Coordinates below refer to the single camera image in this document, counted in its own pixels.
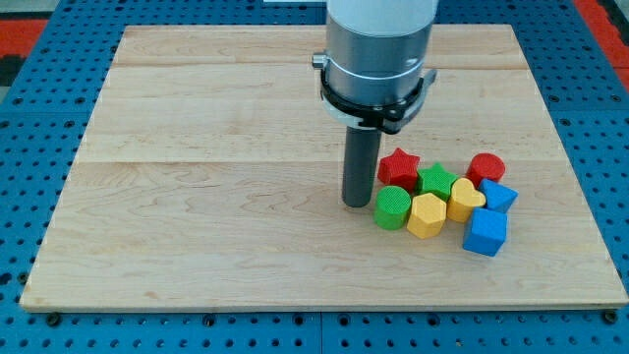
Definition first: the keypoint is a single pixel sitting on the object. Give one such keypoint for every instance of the blue cube block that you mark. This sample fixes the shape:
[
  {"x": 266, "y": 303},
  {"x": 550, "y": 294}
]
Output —
[
  {"x": 499, "y": 198},
  {"x": 485, "y": 232}
]

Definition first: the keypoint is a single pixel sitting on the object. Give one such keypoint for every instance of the green cylinder block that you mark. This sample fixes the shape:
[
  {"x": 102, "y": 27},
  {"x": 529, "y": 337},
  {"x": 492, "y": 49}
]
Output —
[{"x": 392, "y": 207}]

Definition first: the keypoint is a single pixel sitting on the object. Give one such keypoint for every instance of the red cylinder block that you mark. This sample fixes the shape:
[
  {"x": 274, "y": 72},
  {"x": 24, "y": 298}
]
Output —
[{"x": 485, "y": 165}]

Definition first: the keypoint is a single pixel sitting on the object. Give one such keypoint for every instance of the blue cube block rear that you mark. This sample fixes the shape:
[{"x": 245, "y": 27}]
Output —
[{"x": 499, "y": 198}]

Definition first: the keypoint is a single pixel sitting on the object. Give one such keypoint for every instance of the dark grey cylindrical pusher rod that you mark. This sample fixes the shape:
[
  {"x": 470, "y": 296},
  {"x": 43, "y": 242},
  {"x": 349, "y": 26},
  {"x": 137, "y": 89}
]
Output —
[{"x": 359, "y": 163}]

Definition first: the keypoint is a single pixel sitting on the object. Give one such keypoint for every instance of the wooden board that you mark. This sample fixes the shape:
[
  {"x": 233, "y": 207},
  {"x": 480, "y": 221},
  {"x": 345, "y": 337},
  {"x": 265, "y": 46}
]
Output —
[{"x": 208, "y": 180}]

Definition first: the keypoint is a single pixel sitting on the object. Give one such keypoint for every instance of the yellow hexagon block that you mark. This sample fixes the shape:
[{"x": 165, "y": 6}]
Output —
[{"x": 427, "y": 216}]

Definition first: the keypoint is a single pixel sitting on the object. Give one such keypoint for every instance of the yellow heart block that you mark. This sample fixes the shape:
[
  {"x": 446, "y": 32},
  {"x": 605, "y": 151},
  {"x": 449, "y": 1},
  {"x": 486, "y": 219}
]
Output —
[{"x": 464, "y": 198}]

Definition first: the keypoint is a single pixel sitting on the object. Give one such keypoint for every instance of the green star block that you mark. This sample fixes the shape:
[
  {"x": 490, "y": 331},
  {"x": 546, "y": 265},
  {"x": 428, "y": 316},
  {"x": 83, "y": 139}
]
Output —
[{"x": 435, "y": 180}]

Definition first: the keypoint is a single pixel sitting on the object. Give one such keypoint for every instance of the black clamp ring bracket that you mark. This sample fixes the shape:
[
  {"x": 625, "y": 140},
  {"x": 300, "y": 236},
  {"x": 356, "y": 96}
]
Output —
[{"x": 387, "y": 118}]

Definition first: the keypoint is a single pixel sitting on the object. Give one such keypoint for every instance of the red star block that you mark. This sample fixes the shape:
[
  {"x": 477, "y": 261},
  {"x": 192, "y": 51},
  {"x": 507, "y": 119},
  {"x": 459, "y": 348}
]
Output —
[{"x": 399, "y": 169}]

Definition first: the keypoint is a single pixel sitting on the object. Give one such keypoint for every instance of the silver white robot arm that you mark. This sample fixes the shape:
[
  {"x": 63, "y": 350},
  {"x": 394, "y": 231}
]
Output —
[{"x": 372, "y": 78}]

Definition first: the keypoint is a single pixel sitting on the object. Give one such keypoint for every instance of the blue cube block front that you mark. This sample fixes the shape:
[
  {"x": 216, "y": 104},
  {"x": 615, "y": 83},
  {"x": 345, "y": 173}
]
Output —
[{"x": 485, "y": 232}]

